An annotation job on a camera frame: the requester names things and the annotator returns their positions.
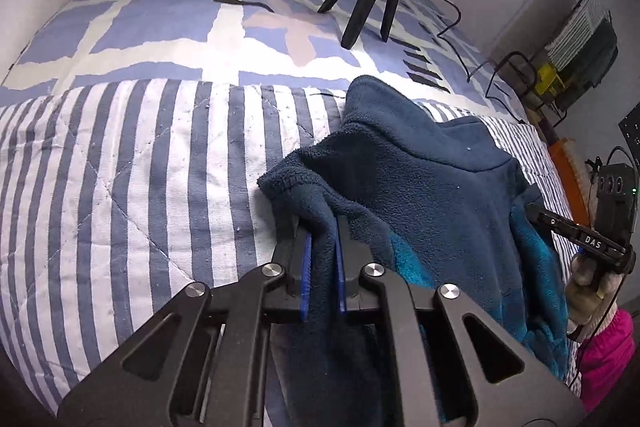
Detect black cable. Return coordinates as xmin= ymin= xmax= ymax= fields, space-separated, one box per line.
xmin=407 ymin=0 xmax=526 ymax=122

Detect black panel with white dots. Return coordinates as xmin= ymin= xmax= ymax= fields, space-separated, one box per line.
xmin=618 ymin=104 xmax=640 ymax=168

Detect person's right hand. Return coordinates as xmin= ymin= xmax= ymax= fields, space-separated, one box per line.
xmin=565 ymin=252 xmax=626 ymax=338

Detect orange wooden bed rail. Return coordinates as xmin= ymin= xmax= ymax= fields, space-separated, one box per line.
xmin=547 ymin=139 xmax=591 ymax=228

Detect yellow box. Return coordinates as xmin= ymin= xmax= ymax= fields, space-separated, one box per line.
xmin=535 ymin=64 xmax=568 ymax=98

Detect teal plaid fleece jacket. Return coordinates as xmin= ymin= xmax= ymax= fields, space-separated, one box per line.
xmin=257 ymin=75 xmax=571 ymax=427

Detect dark green hanging cloth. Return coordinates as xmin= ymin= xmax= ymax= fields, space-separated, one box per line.
xmin=555 ymin=19 xmax=621 ymax=108

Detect blue checked bed sheet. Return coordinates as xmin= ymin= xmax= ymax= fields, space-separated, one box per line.
xmin=0 ymin=0 xmax=526 ymax=118

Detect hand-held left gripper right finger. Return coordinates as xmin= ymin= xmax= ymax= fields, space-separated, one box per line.
xmin=335 ymin=216 xmax=587 ymax=427

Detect striped hanging towel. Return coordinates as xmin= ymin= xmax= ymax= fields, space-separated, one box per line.
xmin=545 ymin=0 xmax=613 ymax=68

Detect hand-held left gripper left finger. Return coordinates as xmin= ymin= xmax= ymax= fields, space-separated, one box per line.
xmin=57 ymin=216 xmax=314 ymax=427

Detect blue white striped blanket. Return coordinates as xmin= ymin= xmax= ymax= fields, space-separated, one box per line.
xmin=0 ymin=79 xmax=583 ymax=418

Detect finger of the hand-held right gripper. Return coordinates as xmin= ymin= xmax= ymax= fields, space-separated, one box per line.
xmin=527 ymin=204 xmax=583 ymax=242

